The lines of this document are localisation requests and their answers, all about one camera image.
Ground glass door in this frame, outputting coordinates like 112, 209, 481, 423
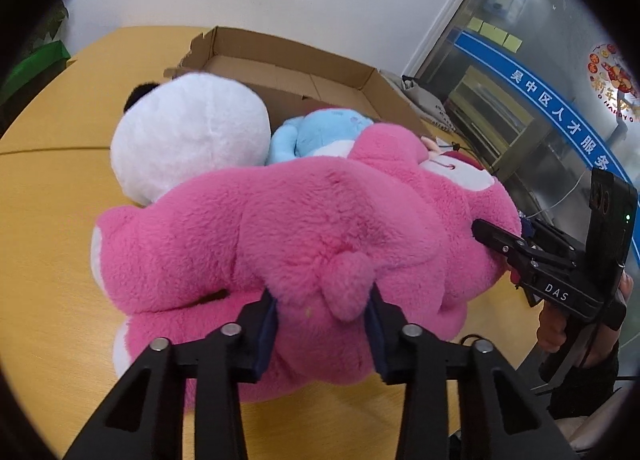
402, 0, 640, 261

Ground person's right hand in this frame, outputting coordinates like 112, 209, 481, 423
537, 273, 634, 367

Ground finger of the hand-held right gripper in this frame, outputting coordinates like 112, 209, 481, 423
472, 219, 576, 286
520, 217, 576, 256

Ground cardboard box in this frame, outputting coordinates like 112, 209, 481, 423
164, 26, 433, 138

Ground stack of papers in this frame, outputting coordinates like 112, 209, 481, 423
382, 69, 458, 133

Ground pink plush bear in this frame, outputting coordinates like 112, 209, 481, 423
90, 123, 523, 415

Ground red window sticker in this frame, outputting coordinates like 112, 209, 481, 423
587, 43, 640, 123

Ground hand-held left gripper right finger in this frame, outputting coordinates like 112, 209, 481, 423
366, 285, 578, 460

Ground yellow sticky notes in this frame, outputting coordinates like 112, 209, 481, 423
467, 17, 522, 52

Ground white plush toy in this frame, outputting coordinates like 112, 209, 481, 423
110, 71, 272, 206

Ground light blue plush toy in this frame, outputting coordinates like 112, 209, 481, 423
265, 109, 373, 166

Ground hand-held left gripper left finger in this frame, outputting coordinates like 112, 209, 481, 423
64, 289, 282, 460

